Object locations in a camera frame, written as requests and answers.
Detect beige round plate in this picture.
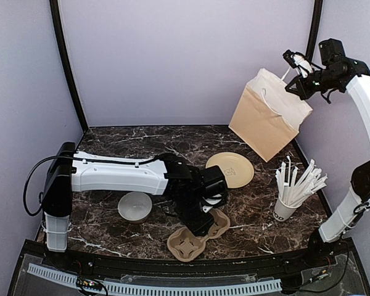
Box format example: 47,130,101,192
205,152,255,189

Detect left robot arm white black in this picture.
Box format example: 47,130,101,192
26,142,228,269

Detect left black frame post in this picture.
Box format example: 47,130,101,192
49,0,89,133

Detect black front rail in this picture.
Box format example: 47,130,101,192
16,239,362,286

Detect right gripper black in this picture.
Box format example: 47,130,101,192
286,67,342,100

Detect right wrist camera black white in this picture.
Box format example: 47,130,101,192
282,49,314,78

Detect brown paper bag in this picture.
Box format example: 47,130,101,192
229,68,313,162

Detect brown cardboard cup carrier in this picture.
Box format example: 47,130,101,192
166,209,231,262

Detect white slotted cable duct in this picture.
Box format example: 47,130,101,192
27,263,282,295

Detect small green circuit board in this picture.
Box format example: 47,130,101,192
76,277,102,292

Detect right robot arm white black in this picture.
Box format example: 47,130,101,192
282,38,370,268

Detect white wrapped straw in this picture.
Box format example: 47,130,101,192
275,168,290,205
290,159,315,205
287,166,298,205
281,155,291,204
293,168,327,207

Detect white paper cup holder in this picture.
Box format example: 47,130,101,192
273,197,298,222

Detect black frame post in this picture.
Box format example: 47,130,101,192
305,0,323,60
49,0,89,133

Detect white ceramic bowl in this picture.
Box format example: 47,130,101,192
118,192,152,224

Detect right black frame post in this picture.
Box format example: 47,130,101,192
305,0,323,60

